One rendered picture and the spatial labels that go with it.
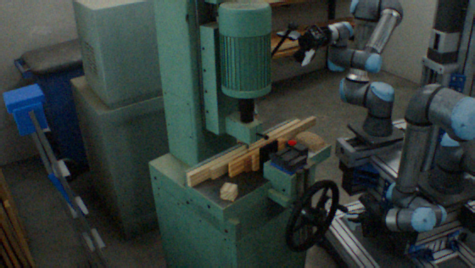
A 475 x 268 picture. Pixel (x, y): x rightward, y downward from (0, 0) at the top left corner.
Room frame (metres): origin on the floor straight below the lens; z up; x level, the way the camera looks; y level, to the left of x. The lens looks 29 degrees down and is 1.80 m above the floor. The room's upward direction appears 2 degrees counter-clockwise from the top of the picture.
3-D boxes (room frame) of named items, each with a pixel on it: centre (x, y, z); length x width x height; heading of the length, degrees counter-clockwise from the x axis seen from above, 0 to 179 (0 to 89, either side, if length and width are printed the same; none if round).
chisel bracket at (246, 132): (1.42, -0.02, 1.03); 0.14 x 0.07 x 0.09; 42
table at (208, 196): (1.35, -0.12, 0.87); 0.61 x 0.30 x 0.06; 132
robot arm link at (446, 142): (1.29, -0.84, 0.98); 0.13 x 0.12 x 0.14; 30
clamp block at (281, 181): (1.28, -0.18, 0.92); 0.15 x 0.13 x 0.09; 132
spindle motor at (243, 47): (1.41, -0.03, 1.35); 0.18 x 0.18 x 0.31
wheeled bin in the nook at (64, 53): (2.84, 1.28, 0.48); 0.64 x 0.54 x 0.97; 126
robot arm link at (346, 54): (1.61, -0.42, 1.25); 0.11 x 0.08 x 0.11; 54
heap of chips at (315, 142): (1.53, -0.29, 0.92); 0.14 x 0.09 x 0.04; 42
